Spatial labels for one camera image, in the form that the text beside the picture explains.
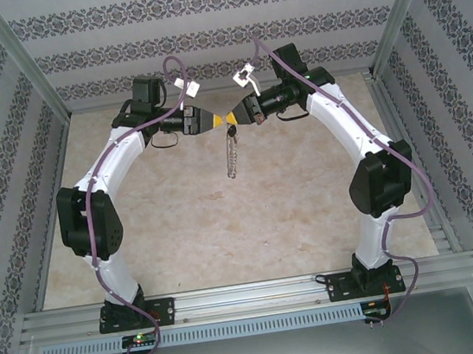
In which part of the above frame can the metal band with key rings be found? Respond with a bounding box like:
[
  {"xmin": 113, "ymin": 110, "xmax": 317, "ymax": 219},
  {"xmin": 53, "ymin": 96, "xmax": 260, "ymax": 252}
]
[{"xmin": 218, "ymin": 115, "xmax": 247, "ymax": 182}]

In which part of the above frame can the aluminium mounting rail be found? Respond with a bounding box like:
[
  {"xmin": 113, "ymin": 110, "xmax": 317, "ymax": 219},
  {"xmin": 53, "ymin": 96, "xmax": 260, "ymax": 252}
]
[{"xmin": 16, "ymin": 253, "xmax": 473, "ymax": 346}]

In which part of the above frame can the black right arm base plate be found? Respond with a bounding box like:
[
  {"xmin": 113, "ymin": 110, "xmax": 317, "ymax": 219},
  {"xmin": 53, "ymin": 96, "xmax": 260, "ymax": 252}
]
[{"xmin": 325, "ymin": 266, "xmax": 406, "ymax": 305}]

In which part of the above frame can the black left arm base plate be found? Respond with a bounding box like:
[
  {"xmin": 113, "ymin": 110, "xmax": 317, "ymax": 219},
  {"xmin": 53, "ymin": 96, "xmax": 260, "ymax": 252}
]
[{"xmin": 98, "ymin": 296, "xmax": 178, "ymax": 335}]

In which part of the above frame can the slotted grey cable duct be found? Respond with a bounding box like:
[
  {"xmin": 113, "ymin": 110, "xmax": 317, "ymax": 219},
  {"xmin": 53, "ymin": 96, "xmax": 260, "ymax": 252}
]
[{"xmin": 38, "ymin": 303, "xmax": 365, "ymax": 354}]

